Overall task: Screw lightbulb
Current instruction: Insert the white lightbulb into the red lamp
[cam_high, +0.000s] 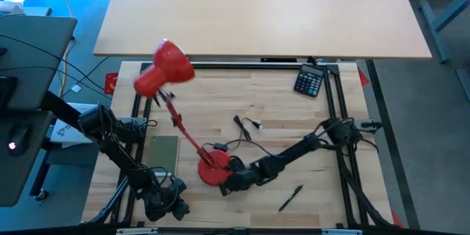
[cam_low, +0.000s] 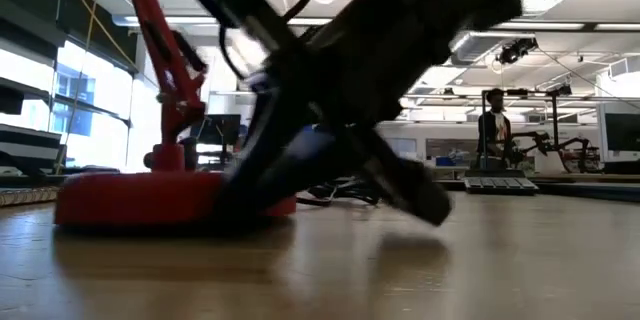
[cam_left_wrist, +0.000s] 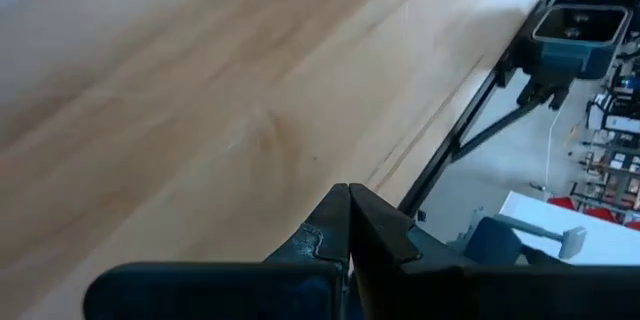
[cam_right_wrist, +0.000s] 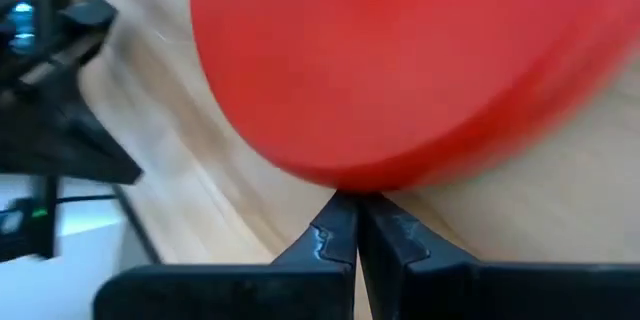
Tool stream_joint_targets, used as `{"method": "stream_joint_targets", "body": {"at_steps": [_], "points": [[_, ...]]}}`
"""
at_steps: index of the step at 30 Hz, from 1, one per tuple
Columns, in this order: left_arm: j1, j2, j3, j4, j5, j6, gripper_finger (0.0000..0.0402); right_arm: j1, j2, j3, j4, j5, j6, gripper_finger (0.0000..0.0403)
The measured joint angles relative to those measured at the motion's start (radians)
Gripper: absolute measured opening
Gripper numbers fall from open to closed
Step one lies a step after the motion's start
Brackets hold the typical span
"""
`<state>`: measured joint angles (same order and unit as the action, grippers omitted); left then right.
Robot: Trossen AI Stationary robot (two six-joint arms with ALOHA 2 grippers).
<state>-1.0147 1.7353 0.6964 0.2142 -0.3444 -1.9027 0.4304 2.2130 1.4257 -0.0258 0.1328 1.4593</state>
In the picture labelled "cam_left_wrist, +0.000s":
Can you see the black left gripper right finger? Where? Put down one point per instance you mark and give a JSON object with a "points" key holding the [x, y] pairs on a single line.
{"points": [[450, 292]]}

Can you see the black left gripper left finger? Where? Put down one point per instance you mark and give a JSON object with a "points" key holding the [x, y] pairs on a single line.
{"points": [[225, 292]]}

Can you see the red tool cabinet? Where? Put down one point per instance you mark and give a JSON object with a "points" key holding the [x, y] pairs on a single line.
{"points": [[600, 212]]}

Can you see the white table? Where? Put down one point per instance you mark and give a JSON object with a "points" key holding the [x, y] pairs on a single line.
{"points": [[600, 240]]}

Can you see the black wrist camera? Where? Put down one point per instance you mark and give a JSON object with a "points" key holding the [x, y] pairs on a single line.
{"points": [[575, 47]]}

